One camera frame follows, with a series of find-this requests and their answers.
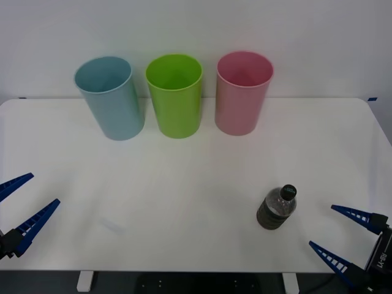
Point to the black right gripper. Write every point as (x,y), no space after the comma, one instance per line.
(381,269)

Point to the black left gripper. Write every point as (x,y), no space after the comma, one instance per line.
(3,246)

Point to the dark plastic bottle black cap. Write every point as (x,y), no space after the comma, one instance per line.
(274,212)

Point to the white table leg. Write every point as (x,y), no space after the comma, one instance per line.
(84,281)
(290,283)

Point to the pale blue plastic bin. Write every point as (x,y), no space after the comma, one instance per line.
(116,113)

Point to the pink plastic bin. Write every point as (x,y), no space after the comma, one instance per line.
(235,110)

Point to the green plastic bin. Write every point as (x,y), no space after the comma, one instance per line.
(177,113)

